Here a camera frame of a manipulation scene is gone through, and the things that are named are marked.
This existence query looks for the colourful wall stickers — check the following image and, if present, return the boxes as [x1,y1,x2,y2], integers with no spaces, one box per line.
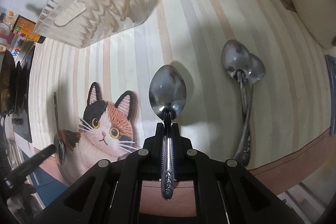
[0,28,27,61]

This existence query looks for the blue smartphone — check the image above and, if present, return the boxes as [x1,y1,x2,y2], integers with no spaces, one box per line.
[325,55,336,136]

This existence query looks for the steel spoon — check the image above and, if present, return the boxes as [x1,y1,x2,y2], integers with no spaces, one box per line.
[53,92,66,165]
[222,40,252,166]
[234,53,265,167]
[149,65,187,201]

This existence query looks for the blue kitchen cabinet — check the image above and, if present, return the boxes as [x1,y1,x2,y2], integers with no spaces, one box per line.
[30,167,68,206]

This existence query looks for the steel wok with lid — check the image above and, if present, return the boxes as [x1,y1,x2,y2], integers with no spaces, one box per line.
[0,50,17,118]

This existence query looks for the dark soy sauce bottle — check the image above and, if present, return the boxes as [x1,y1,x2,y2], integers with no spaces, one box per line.
[1,11,45,44]

